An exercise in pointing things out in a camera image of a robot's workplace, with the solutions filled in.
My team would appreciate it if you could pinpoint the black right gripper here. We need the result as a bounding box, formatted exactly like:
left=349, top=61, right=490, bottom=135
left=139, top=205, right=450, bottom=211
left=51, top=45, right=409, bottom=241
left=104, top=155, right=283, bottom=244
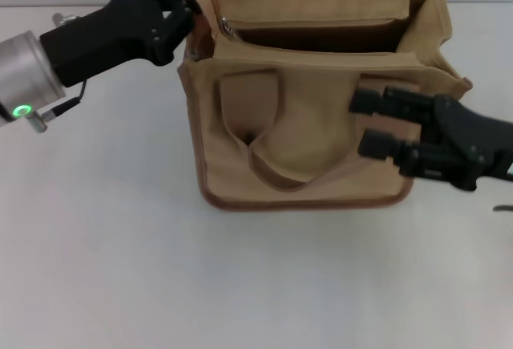
left=348, top=87, right=513, bottom=193

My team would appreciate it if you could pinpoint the khaki canvas food bag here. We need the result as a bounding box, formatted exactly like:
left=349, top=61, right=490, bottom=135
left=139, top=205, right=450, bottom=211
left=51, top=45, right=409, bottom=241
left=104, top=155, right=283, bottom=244
left=177, top=0, right=475, bottom=210

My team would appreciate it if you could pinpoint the silver metal zipper pull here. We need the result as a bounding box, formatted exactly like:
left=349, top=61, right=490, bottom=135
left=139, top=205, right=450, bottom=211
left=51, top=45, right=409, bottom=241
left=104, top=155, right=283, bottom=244
left=220, top=15, right=238, bottom=42

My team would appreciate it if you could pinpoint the left arm grey connector cable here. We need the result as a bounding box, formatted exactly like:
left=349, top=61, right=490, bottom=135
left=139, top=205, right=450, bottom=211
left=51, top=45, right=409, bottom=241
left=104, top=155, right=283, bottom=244
left=27, top=11, right=88, bottom=134

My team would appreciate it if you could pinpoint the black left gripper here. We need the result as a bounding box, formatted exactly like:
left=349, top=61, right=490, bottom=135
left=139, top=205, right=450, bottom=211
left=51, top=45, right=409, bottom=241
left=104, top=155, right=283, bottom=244
left=38, top=0, right=202, bottom=89

